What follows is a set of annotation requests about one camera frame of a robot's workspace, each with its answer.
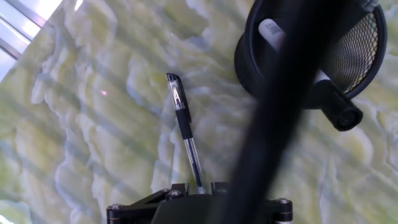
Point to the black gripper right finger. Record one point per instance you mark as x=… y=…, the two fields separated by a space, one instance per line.
x=281 y=211

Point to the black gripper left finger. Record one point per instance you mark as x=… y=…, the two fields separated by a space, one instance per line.
x=124 y=211

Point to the clear gel pen black grip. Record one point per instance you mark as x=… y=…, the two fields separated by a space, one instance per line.
x=184 y=124

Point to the black mesh pen holder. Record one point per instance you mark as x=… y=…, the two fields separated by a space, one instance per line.
x=357 y=49

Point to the green marble pattern mat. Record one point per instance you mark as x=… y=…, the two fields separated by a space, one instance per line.
x=93 y=124

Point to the white marker black cap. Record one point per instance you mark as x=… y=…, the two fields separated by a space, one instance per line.
x=339 y=105

